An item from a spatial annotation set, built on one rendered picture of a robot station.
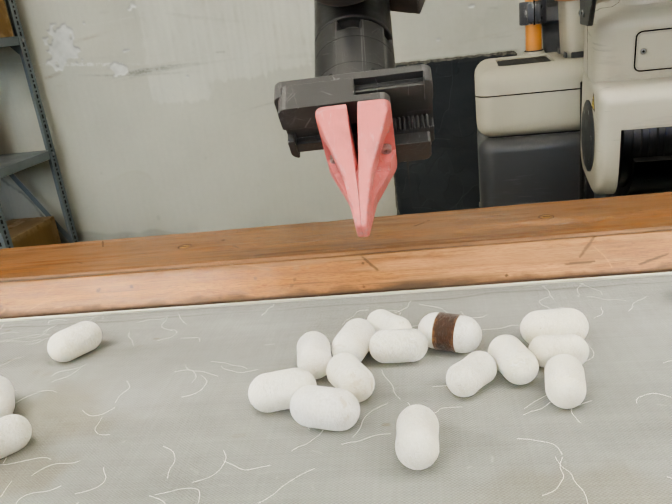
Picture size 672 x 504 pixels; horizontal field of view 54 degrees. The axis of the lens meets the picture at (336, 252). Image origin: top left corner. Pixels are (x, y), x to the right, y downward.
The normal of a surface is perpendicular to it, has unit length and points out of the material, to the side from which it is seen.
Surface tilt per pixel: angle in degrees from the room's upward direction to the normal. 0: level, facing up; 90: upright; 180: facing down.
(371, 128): 62
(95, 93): 90
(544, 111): 90
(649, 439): 0
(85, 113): 90
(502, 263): 45
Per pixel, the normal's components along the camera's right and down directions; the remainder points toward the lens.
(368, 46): 0.33, -0.47
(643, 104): -0.17, 0.48
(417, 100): 0.02, 0.87
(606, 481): -0.11, -0.93
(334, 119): -0.13, -0.13
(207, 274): -0.15, -0.41
